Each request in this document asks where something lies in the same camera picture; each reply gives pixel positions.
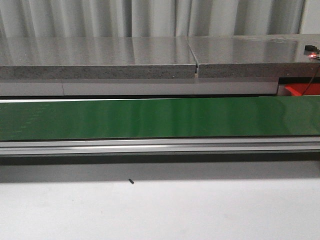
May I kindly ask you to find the thin sensor cable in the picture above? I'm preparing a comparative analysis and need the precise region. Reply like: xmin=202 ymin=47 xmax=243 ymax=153
xmin=301 ymin=56 xmax=320 ymax=96

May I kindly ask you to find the aluminium conveyor frame rail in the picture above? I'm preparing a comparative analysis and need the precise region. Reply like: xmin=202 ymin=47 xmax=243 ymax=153
xmin=0 ymin=136 xmax=320 ymax=156

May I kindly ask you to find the small black sensor red light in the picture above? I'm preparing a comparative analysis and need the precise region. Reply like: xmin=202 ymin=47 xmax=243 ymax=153
xmin=303 ymin=45 xmax=320 ymax=60

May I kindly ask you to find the grey stone counter right slab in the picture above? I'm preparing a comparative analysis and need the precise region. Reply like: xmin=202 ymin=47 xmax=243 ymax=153
xmin=187 ymin=34 xmax=320 ymax=78

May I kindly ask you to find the white pleated curtain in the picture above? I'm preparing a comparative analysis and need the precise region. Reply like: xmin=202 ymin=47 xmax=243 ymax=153
xmin=0 ymin=0 xmax=305 ymax=38

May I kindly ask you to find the grey stone counter slab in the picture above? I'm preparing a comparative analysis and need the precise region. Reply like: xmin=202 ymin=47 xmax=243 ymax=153
xmin=187 ymin=34 xmax=320 ymax=78
xmin=0 ymin=37 xmax=196 ymax=80

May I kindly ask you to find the green conveyor belt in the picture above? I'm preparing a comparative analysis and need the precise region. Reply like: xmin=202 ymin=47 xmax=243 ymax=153
xmin=0 ymin=96 xmax=320 ymax=141

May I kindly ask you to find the red bin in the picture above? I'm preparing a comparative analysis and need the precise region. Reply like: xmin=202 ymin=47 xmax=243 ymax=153
xmin=284 ymin=83 xmax=320 ymax=97

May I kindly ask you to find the grey stone counter left slab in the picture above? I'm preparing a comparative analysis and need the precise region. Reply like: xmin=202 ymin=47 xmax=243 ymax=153
xmin=0 ymin=37 xmax=196 ymax=80

